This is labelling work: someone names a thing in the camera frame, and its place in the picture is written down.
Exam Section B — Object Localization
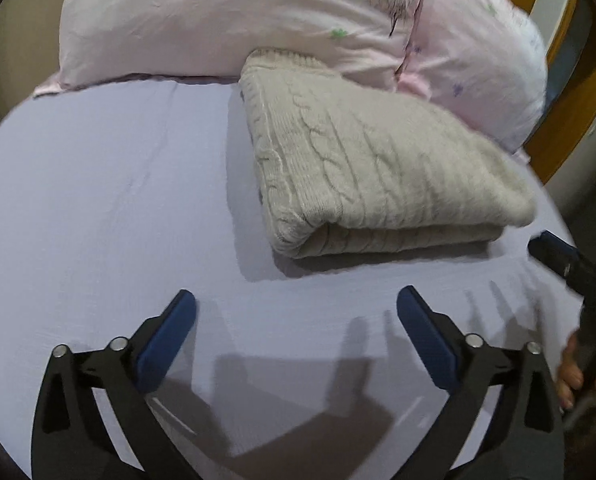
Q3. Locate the wooden headboard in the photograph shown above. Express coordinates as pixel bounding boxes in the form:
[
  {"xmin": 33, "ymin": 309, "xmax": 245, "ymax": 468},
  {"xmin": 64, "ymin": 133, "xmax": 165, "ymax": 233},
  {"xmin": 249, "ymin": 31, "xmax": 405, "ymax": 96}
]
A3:
[{"xmin": 495, "ymin": 0, "xmax": 596, "ymax": 186}]

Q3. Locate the person's right hand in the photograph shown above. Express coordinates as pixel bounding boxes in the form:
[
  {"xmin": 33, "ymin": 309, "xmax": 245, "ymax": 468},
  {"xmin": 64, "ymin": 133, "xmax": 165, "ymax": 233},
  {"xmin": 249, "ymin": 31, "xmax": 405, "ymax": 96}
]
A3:
[{"xmin": 556, "ymin": 329, "xmax": 596, "ymax": 411}]

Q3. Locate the lavender bed sheet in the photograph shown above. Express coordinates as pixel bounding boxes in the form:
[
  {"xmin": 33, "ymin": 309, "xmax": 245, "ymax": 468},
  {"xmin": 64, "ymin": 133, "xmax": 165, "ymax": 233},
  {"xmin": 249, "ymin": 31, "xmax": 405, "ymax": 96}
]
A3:
[{"xmin": 0, "ymin": 74, "xmax": 579, "ymax": 480}]

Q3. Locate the pink floral pillow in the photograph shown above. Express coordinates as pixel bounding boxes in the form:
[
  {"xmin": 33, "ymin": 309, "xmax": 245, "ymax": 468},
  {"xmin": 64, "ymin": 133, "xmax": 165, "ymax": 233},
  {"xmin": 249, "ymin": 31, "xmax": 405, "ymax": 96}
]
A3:
[{"xmin": 33, "ymin": 0, "xmax": 549, "ymax": 157}]

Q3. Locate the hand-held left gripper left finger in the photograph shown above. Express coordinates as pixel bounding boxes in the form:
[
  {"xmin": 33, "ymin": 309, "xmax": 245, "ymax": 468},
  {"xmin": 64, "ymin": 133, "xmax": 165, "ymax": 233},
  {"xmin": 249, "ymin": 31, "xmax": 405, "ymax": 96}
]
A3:
[{"xmin": 30, "ymin": 289, "xmax": 202, "ymax": 480}]

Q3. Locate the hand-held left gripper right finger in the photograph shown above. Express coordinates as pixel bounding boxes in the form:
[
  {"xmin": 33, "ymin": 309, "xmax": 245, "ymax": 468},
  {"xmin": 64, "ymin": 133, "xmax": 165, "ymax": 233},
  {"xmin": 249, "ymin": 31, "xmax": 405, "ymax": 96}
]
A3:
[{"xmin": 396, "ymin": 285, "xmax": 565, "ymax": 480}]

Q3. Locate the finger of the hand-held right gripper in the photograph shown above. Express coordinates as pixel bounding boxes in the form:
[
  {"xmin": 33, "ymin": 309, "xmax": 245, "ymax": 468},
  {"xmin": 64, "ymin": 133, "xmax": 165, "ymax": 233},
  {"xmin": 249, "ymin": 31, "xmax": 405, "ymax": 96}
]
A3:
[{"xmin": 527, "ymin": 230, "xmax": 596, "ymax": 293}]

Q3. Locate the beige cable-knit sweater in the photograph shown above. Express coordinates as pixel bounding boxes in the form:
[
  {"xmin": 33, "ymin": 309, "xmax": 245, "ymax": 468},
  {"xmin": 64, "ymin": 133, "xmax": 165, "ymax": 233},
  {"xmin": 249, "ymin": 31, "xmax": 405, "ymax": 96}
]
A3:
[{"xmin": 238, "ymin": 48, "xmax": 538, "ymax": 261}]

